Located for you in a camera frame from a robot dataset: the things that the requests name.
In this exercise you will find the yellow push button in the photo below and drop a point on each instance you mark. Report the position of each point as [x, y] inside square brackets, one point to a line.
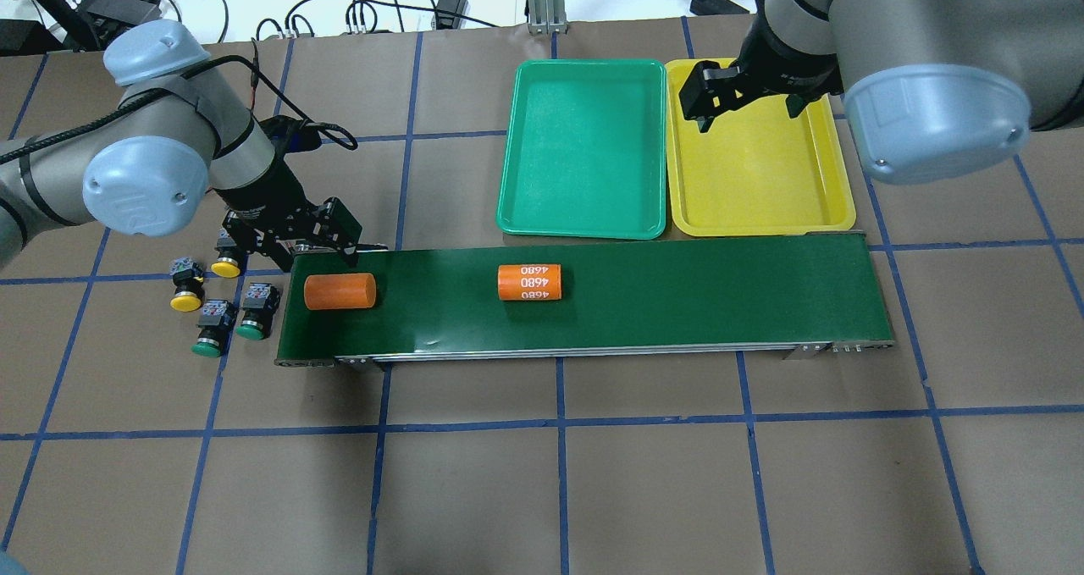
[231, 259]
[188, 279]

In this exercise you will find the yellow plastic tray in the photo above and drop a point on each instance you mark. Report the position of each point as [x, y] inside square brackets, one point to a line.
[756, 171]

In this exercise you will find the green plastic tray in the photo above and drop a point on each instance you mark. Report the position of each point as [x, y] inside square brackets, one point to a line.
[585, 150]

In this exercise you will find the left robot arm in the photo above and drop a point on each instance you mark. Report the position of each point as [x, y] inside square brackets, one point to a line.
[180, 131]

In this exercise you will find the plain orange cylinder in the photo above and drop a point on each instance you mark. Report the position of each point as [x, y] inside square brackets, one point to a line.
[353, 291]

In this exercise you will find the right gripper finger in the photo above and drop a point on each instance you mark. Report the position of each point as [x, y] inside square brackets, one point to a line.
[796, 103]
[705, 121]

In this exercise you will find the green conveyor belt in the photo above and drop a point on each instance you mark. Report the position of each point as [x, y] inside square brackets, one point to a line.
[789, 293]

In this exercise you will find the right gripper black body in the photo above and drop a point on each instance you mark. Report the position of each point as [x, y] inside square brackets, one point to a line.
[772, 69]

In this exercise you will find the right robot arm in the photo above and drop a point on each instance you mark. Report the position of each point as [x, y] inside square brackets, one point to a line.
[932, 89]

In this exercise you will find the orange cylinder labelled 4680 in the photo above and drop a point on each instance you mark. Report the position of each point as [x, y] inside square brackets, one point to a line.
[538, 282]

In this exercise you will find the black power adapter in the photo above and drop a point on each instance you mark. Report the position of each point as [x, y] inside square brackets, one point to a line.
[716, 7]

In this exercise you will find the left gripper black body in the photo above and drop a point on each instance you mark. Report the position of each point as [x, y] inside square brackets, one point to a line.
[257, 199]

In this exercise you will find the green push button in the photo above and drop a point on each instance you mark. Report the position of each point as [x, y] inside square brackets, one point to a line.
[216, 322]
[259, 304]

